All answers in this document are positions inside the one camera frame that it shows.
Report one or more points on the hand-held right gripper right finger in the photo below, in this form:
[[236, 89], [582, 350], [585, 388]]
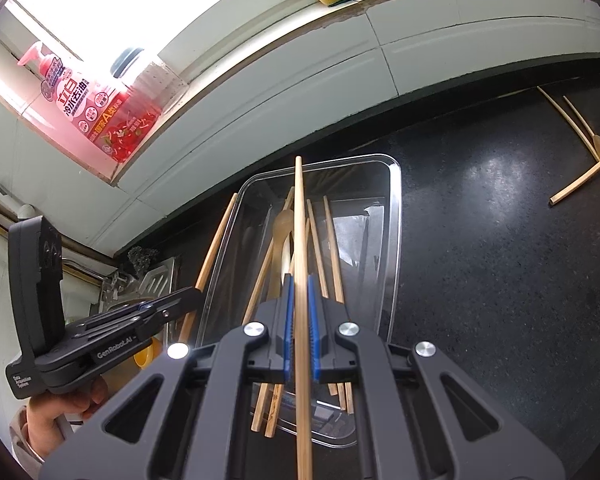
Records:
[[314, 330]]

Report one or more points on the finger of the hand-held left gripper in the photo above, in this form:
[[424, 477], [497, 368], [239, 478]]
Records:
[[180, 302]]

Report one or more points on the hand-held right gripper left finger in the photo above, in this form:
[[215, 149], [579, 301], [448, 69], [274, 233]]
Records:
[[289, 330]]

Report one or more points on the thin wooden chopstick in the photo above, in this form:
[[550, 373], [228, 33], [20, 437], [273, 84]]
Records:
[[219, 235], [300, 220]]

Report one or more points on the clear plastic container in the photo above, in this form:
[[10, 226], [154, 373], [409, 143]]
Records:
[[370, 260]]

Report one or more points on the bundle of wooden chopsticks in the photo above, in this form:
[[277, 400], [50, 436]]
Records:
[[331, 240]]

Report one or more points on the translucent amber spoon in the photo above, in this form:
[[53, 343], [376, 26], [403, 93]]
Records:
[[282, 225]]

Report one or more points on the pile of wooden chopsticks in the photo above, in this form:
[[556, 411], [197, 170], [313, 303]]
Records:
[[599, 165]]

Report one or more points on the person's left forearm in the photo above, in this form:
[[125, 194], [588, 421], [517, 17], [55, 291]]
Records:
[[21, 435]]

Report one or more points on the person's left hand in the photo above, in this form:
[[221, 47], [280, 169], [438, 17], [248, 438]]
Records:
[[55, 410]]

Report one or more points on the steel wool scrubber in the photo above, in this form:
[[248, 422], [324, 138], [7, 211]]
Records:
[[143, 259]]

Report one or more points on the yellow plastic cup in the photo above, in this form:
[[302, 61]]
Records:
[[147, 352]]

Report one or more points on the pink dish soap bottle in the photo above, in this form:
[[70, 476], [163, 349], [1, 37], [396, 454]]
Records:
[[100, 110]]

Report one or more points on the clear jar dark lid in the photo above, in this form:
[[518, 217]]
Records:
[[130, 60]]

